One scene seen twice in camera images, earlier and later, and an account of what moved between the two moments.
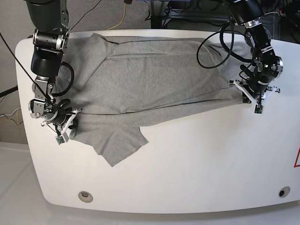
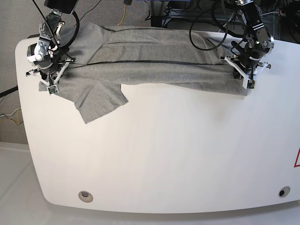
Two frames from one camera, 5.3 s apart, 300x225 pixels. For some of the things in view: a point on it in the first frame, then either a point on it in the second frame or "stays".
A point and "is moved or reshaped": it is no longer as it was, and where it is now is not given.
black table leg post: (156, 22) stays
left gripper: (255, 90) to (239, 72)
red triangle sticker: (297, 156) stays
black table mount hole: (284, 191) stays
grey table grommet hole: (86, 197) stays
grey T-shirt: (119, 84) is moved or reshaped
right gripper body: (62, 123) to (53, 78)
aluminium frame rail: (195, 14) stays
